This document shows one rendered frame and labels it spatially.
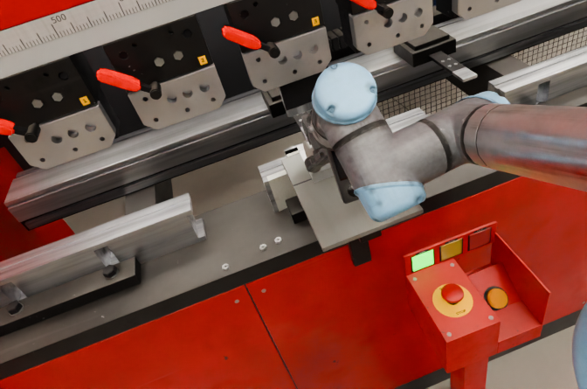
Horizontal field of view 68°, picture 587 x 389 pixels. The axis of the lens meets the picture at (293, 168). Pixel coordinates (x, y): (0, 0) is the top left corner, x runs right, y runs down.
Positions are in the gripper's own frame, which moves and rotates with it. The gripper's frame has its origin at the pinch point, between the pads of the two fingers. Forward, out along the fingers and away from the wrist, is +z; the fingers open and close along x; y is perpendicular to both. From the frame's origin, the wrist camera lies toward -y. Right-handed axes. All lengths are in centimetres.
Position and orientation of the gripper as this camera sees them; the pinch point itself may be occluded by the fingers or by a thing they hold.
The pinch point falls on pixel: (330, 165)
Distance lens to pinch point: 85.2
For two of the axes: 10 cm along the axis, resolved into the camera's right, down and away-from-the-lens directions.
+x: -9.4, 3.3, -0.5
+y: -3.3, -9.2, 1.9
